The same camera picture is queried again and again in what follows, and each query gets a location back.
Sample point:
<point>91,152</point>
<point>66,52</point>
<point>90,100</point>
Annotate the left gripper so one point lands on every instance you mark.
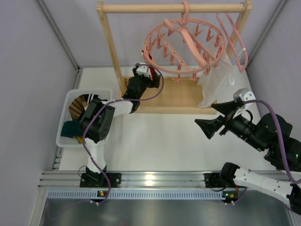
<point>144,77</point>

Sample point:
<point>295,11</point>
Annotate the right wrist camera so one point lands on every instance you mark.
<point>243,94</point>

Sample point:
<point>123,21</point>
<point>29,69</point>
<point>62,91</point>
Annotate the red sock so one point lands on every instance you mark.
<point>152,70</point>

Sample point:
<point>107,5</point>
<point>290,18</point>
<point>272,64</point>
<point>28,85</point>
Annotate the white plastic basket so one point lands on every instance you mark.
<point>69,142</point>

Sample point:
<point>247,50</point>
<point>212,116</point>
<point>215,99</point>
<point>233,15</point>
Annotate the brown striped sock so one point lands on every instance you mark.
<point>78,107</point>

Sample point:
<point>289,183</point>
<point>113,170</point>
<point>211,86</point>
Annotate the pink round clip hanger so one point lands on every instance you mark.
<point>184,46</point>

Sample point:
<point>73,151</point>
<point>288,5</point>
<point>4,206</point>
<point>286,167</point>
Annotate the teal sock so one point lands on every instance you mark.
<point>71,129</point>

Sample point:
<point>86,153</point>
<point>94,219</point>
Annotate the aluminium mounting rail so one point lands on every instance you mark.
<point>168,186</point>

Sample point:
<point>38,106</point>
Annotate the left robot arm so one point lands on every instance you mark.
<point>97,119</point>

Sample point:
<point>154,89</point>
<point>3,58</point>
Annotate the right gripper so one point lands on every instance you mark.
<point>227,119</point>

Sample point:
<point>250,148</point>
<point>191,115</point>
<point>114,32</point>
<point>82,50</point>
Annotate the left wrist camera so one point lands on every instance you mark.
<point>143,70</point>

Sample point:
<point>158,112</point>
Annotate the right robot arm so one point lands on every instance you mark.
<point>270,134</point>

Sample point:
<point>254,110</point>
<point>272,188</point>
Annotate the white sheer garment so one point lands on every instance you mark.
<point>218,80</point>

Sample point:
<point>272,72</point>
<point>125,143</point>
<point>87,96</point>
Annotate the wooden clothes rack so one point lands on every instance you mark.
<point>177,97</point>

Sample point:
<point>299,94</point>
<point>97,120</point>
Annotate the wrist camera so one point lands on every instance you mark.
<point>243,94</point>
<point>143,70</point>

